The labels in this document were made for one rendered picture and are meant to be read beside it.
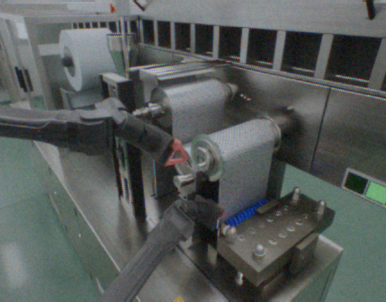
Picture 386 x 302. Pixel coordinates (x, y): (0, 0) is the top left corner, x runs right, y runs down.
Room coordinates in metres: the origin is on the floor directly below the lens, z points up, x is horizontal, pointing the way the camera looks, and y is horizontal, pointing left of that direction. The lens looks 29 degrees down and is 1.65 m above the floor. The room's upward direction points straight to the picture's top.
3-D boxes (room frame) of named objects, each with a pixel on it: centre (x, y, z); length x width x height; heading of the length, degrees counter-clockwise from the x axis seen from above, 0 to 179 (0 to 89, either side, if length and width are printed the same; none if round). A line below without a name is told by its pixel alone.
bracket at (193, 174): (0.72, 0.00, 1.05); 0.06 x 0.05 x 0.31; 128
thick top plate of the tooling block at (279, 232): (0.68, -0.29, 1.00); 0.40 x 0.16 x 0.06; 128
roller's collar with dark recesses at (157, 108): (0.90, 0.12, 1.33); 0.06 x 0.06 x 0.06; 38
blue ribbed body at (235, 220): (0.73, -0.20, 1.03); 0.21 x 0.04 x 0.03; 128
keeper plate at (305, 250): (0.61, -0.36, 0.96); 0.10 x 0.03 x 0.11; 128
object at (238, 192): (0.74, -0.18, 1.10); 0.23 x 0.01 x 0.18; 128
